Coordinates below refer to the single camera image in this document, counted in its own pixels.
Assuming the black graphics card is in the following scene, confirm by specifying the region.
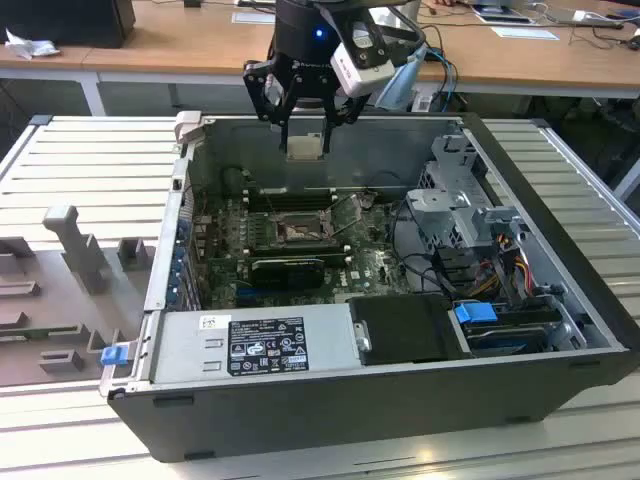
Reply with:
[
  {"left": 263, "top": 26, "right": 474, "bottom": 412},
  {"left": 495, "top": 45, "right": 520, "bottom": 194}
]
[{"left": 248, "top": 256, "right": 327, "bottom": 290}]

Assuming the wooden desk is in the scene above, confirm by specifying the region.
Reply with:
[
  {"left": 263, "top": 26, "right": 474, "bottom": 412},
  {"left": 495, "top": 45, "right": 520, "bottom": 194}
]
[{"left": 0, "top": 0, "right": 640, "bottom": 99}]

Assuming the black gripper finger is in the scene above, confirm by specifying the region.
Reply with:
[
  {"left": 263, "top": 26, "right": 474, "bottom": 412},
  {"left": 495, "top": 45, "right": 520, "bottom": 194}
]
[
  {"left": 320, "top": 93, "right": 372, "bottom": 154},
  {"left": 243, "top": 59, "right": 294, "bottom": 152}
]

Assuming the blue disk carrier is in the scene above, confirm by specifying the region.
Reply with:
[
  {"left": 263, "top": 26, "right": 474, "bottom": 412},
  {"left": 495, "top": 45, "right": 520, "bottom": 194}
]
[{"left": 452, "top": 300, "right": 551, "bottom": 357}]

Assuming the CPU socket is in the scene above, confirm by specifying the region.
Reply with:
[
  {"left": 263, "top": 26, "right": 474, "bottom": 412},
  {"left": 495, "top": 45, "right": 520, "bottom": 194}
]
[{"left": 269, "top": 209, "right": 336, "bottom": 247}]

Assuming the black plastic shroud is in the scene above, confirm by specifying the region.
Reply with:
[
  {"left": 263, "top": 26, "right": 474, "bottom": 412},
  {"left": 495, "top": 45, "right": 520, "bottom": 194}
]
[{"left": 346, "top": 294, "right": 474, "bottom": 367}]

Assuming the grey power supply unit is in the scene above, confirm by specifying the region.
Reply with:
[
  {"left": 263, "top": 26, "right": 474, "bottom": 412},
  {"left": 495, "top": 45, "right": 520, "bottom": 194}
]
[{"left": 148, "top": 305, "right": 362, "bottom": 385}]

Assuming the blue cable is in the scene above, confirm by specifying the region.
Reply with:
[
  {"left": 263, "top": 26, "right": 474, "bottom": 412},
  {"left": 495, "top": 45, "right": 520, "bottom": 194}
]
[{"left": 424, "top": 44, "right": 459, "bottom": 114}]

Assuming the silver CPU plate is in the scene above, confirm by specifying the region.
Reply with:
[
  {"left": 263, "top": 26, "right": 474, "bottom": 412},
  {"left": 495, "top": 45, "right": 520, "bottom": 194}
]
[{"left": 286, "top": 133, "right": 324, "bottom": 162}]

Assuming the green motherboard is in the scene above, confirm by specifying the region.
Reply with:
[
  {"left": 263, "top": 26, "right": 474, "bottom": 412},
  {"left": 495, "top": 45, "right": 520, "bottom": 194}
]
[{"left": 192, "top": 192, "right": 416, "bottom": 309}]

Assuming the grey case handle latch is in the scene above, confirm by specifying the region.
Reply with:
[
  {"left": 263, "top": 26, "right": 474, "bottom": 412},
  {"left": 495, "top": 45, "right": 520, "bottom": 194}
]
[{"left": 173, "top": 110, "right": 205, "bottom": 147}]

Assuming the grey parts rack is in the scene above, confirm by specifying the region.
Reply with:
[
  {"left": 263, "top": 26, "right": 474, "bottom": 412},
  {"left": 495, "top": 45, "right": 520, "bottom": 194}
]
[{"left": 0, "top": 204, "right": 157, "bottom": 389}]

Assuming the black RAM slots bank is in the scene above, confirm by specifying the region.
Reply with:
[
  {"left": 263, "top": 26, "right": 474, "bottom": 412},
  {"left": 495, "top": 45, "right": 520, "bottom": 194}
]
[
  {"left": 245, "top": 186, "right": 337, "bottom": 212},
  {"left": 246, "top": 239, "right": 352, "bottom": 265}
]

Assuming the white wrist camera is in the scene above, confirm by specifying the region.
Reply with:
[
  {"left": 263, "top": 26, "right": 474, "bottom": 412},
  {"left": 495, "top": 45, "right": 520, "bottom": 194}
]
[{"left": 329, "top": 19, "right": 397, "bottom": 99}]

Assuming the blue case latch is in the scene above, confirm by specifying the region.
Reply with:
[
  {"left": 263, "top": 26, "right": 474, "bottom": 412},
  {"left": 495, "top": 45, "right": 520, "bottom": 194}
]
[{"left": 100, "top": 345, "right": 129, "bottom": 367}]

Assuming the black cylinder capacitor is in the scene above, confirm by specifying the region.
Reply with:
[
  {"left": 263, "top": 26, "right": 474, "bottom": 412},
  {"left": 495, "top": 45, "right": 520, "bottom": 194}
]
[{"left": 221, "top": 167, "right": 245, "bottom": 195}]

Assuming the green RAM stick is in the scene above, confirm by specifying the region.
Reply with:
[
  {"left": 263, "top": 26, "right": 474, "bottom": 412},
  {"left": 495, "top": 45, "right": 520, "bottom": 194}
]
[{"left": 0, "top": 327, "right": 54, "bottom": 343}]

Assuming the black internal cable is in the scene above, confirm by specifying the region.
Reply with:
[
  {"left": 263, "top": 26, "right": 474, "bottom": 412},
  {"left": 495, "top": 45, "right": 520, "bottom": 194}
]
[{"left": 387, "top": 197, "right": 454, "bottom": 294}]

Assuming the black open PC case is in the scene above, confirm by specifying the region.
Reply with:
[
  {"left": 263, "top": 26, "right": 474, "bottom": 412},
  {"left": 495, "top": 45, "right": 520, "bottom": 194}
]
[{"left": 99, "top": 110, "right": 640, "bottom": 464}]

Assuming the black box on desk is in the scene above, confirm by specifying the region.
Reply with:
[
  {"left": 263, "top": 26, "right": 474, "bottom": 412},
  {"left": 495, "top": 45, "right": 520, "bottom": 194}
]
[{"left": 0, "top": 0, "right": 137, "bottom": 50}]

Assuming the metal drive cage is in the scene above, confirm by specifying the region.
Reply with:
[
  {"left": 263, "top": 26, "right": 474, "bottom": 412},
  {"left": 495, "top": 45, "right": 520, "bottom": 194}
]
[{"left": 403, "top": 133, "right": 521, "bottom": 254}]

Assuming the crumpled white paper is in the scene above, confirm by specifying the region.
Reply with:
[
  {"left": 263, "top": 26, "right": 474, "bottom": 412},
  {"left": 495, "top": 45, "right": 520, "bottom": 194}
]
[{"left": 4, "top": 27, "right": 62, "bottom": 61}]

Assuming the coloured wire bundle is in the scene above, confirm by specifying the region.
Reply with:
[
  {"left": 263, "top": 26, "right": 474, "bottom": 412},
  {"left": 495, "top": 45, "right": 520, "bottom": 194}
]
[{"left": 468, "top": 248, "right": 532, "bottom": 297}]

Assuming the metal socket cover frame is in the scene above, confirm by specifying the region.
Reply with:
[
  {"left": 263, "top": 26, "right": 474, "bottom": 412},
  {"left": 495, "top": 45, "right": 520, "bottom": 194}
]
[{"left": 330, "top": 192, "right": 365, "bottom": 237}]

